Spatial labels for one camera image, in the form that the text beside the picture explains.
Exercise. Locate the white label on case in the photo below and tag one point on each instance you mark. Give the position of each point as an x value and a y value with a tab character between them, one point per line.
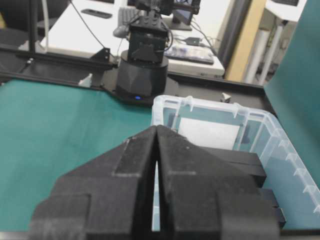
208	134

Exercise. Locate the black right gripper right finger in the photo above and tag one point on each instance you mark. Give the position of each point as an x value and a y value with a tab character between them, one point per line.
206	198

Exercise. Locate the black desk monitor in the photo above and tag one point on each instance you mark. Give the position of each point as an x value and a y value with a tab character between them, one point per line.
181	19

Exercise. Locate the black table frame rail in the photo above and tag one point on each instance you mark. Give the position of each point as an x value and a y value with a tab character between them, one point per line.
68	71

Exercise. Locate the white desk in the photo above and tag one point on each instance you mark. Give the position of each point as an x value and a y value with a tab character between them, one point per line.
82	35

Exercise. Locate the clear plastic storage case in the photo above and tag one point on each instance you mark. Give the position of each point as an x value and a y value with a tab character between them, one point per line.
261	133

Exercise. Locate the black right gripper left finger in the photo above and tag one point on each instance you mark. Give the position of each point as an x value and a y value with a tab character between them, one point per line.
108	198

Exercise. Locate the black computer keyboard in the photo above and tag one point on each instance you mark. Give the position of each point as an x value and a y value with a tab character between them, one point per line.
126	15

